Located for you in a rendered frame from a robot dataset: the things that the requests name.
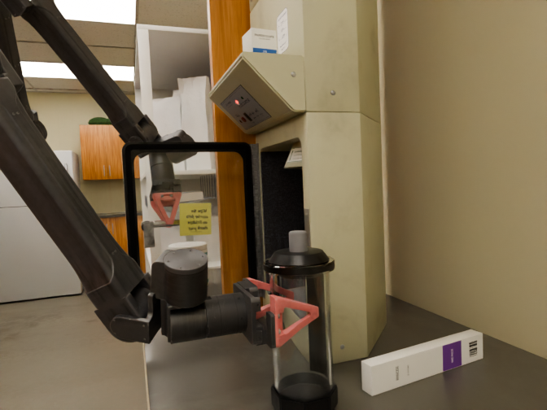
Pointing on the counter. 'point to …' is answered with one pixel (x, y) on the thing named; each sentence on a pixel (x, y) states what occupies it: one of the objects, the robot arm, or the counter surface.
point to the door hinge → (258, 216)
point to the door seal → (188, 149)
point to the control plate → (244, 107)
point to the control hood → (265, 85)
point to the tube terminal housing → (338, 156)
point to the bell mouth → (295, 157)
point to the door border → (189, 151)
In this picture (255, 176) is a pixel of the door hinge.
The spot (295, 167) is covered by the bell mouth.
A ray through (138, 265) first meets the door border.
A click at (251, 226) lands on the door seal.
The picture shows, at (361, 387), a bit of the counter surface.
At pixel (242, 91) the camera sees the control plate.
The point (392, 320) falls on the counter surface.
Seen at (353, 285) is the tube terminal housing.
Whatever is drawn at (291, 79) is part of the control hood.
